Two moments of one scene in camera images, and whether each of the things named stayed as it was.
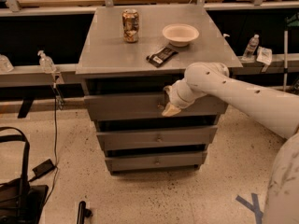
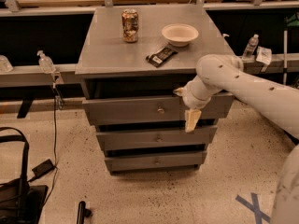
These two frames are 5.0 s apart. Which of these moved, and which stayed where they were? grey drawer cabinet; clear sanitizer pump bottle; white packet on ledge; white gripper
Moved: white gripper
Stayed: grey drawer cabinet; clear sanitizer pump bottle; white packet on ledge
